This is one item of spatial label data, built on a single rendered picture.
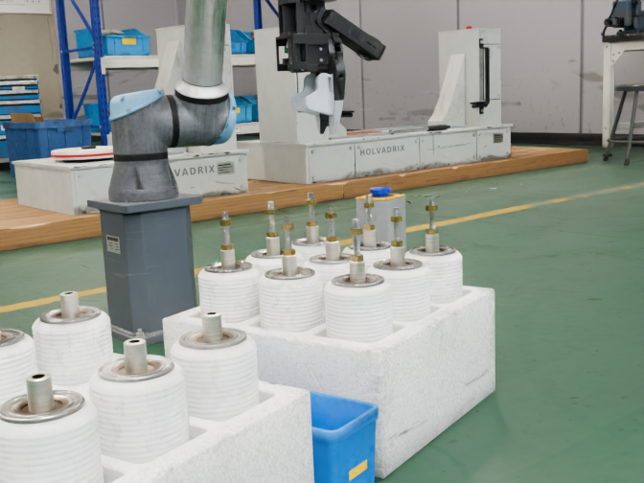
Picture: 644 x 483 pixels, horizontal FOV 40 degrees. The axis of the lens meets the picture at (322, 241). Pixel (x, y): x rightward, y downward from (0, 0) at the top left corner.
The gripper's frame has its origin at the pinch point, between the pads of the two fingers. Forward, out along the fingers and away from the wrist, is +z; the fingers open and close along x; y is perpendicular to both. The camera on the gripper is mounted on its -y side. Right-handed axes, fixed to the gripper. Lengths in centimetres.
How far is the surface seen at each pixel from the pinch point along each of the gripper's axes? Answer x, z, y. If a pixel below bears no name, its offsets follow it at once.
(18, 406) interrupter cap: 45, 21, 53
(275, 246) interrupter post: -8.9, 19.8, 6.9
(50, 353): 16, 25, 47
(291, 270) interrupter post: 7.4, 20.5, 10.7
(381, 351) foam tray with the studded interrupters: 26.4, 28.6, 6.1
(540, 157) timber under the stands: -282, 40, -262
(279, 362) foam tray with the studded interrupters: 12.9, 32.3, 15.5
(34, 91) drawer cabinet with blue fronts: -566, -11, -20
